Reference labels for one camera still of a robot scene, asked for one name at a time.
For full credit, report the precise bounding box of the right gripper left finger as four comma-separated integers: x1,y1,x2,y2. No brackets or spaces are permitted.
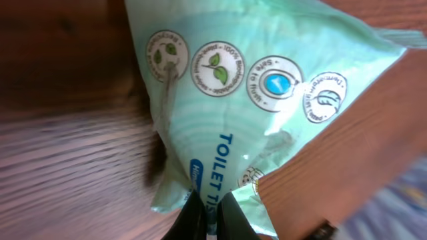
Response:
161,191,207,240

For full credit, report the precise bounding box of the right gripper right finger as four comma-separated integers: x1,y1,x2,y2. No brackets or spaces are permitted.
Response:
217,192,260,240

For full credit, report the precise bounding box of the light teal snack packet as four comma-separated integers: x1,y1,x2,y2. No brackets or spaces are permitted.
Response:
125,0,426,237

